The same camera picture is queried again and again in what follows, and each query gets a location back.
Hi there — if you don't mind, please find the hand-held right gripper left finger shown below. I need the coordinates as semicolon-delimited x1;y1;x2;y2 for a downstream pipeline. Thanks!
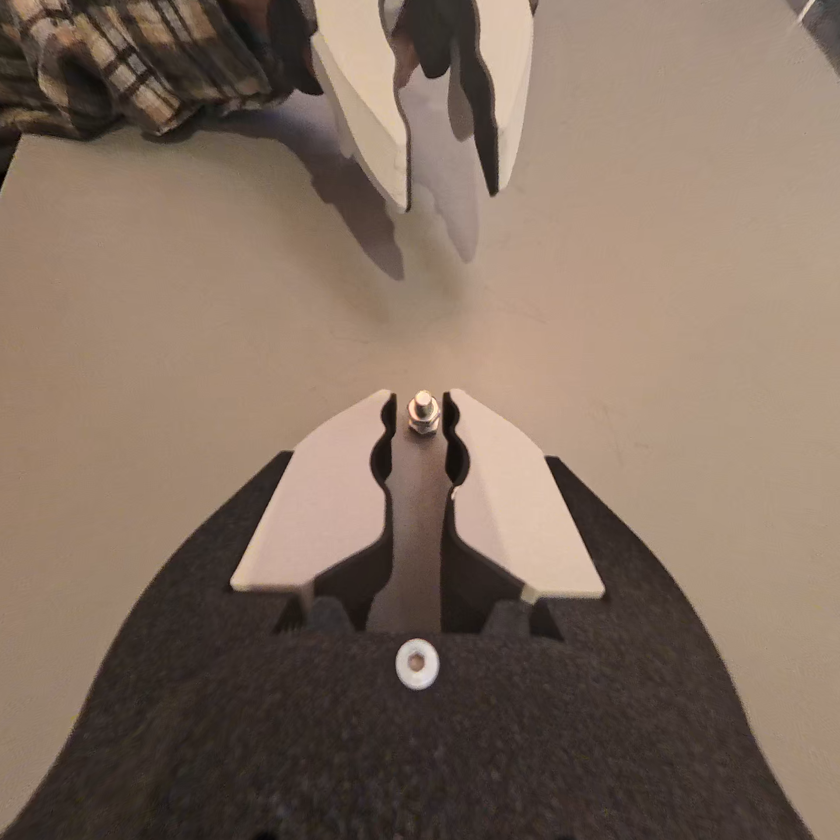
230;390;399;624

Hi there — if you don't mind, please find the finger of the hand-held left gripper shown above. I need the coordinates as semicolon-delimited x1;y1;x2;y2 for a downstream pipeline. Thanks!
449;0;537;198
310;0;413;214

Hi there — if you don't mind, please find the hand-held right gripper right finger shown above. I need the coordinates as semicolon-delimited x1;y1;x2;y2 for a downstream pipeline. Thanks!
441;388;606;631

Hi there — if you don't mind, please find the silver metal bolt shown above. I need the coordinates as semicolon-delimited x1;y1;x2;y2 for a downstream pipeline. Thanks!
407;390;439;438

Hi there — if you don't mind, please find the person's left forearm plaid sleeve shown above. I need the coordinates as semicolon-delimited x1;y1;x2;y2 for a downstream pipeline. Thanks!
0;0;290;140

